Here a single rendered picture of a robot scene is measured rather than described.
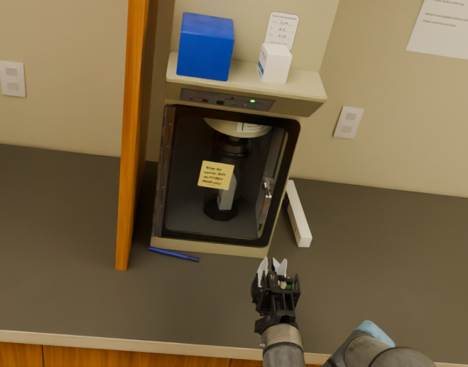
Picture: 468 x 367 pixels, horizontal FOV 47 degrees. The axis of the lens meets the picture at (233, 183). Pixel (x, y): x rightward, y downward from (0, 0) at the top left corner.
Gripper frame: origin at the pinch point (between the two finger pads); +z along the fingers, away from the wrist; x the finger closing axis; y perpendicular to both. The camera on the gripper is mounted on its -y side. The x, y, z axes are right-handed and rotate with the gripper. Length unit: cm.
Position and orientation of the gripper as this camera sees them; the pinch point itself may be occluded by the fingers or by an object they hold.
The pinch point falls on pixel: (269, 265)
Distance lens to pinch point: 121.4
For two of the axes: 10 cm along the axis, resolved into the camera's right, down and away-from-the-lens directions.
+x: -9.8, -1.2, -1.3
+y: 1.7, -7.8, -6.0
